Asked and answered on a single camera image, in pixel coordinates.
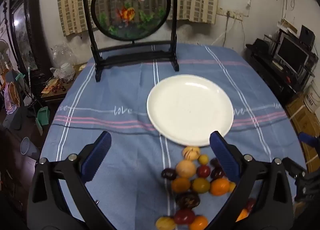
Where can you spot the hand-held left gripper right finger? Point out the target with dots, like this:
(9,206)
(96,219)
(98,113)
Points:
(225,154)

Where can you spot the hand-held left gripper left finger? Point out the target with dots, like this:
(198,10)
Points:
(97,154)

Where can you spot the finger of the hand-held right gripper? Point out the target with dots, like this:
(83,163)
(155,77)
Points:
(308,139)
(293,167)

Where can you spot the small yellow plum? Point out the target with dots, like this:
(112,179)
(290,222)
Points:
(203,159)
(232,187)

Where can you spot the red tomato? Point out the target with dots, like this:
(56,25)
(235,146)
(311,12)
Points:
(203,171)
(250,205)

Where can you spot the tan round pear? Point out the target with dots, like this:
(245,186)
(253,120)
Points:
(185,168)

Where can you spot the small yellowish orange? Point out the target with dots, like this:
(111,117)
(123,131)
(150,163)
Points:
(180,185)

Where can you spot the white round plate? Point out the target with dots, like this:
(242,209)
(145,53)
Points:
(190,104)

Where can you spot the dark red plum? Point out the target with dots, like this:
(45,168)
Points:
(184,216)

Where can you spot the white bucket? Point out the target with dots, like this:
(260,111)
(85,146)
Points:
(312,99)

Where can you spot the green dustpan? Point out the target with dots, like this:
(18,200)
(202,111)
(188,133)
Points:
(43,117)

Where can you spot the blue striped tablecloth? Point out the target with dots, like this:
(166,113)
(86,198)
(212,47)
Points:
(112,89)

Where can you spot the black media shelf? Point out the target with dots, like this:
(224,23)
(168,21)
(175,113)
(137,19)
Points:
(270,79)

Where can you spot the clear plastic cup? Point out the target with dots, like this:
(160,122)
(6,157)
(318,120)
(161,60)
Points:
(26,146)

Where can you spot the small wooden side table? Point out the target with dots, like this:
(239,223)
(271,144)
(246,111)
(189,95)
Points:
(57,94)

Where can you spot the red beads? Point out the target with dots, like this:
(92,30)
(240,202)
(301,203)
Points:
(58,87)

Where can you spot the computer monitor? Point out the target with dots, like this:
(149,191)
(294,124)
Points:
(291,56)

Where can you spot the white ceramic jar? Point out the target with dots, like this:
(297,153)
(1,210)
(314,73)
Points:
(66,69)

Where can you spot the hanging clothes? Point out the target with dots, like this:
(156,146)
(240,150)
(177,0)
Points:
(11,97)

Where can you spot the black speaker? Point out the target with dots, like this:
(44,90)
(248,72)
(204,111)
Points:
(307,35)

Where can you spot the black hat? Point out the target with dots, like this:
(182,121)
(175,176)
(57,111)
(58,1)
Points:
(258,46)

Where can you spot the clear plastic bag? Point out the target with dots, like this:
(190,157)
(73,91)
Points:
(62,53)

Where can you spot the long flat carton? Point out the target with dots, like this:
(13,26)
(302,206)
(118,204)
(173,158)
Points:
(287,25)

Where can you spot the round goldfish screen black stand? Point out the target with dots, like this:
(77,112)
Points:
(130,7)

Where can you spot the white wall power sockets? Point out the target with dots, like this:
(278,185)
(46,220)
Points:
(230,14)

